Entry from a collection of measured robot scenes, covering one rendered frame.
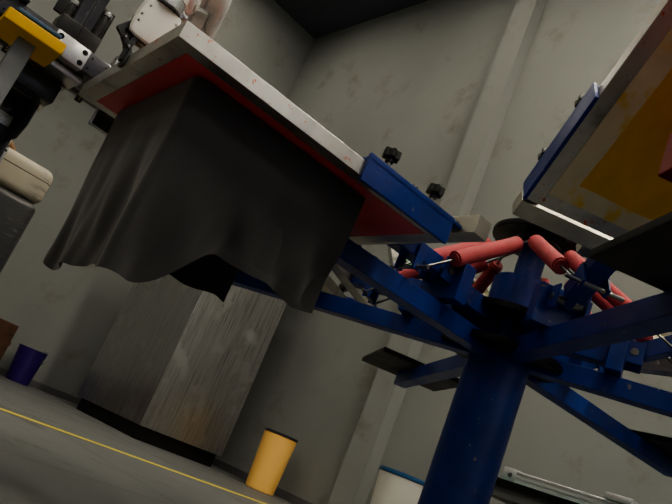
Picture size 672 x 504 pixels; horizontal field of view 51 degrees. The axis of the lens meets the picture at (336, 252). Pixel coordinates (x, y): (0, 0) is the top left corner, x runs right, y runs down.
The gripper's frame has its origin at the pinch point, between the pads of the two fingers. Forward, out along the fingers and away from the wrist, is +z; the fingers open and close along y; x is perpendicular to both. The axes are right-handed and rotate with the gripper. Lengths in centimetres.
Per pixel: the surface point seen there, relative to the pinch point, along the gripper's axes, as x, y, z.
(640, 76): 72, -73, -33
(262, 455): -437, -373, 69
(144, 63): 10.4, 0.5, 2.8
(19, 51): -9.8, 19.4, 8.5
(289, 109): 29.4, -24.5, 0.6
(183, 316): -520, -274, -26
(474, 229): 34, -80, -2
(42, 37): -5.3, 17.5, 4.6
